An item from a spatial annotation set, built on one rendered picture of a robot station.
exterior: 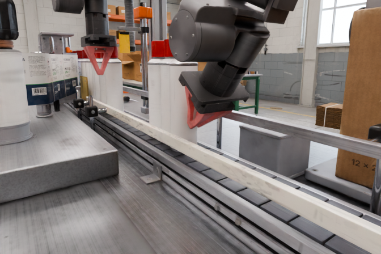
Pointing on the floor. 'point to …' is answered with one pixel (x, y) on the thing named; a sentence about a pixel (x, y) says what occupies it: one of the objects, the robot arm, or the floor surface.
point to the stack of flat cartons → (329, 115)
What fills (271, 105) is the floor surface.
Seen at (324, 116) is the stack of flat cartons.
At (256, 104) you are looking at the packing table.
